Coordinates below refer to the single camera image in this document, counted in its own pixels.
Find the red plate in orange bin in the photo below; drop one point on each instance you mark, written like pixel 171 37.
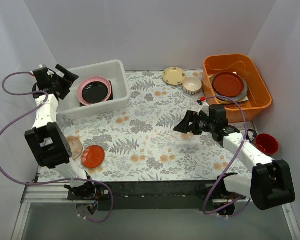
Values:
pixel 228 84

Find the clear glass floral plate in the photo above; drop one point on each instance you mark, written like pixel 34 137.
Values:
pixel 75 146

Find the small red round plate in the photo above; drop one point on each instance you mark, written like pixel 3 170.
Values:
pixel 93 156

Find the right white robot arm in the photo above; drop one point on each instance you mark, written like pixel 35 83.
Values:
pixel 271 184

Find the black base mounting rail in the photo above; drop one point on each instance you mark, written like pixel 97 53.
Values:
pixel 161 195

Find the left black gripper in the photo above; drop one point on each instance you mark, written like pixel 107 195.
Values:
pixel 61 81

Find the pink round plate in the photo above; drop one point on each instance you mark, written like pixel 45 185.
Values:
pixel 85 82

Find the floral patterned table mat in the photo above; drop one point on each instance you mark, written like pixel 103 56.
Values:
pixel 140 143

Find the white plastic bin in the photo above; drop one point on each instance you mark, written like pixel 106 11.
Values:
pixel 114 72

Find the grey plate in orange bin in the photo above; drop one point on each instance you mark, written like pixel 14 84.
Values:
pixel 238 98

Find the white ceramic bowl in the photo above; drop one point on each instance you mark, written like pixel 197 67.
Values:
pixel 192 85

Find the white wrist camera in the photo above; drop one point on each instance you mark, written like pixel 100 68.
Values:
pixel 204 106
pixel 46 70

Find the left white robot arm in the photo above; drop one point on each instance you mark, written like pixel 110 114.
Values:
pixel 46 140

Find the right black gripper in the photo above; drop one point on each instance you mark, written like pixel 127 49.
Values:
pixel 191 122

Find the orange plastic bin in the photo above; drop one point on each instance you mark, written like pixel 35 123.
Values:
pixel 258 95

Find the small cream floral plate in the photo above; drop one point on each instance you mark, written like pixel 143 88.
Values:
pixel 174 76

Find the black round plate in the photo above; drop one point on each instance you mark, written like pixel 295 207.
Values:
pixel 96 92

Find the yellow plate in orange bin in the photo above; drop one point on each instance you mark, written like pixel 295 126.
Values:
pixel 224 101

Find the red black skull mug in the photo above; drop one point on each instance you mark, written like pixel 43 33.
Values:
pixel 264 142

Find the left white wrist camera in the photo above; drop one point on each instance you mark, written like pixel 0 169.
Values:
pixel 46 70

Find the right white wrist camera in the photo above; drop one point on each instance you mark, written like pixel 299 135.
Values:
pixel 204 106

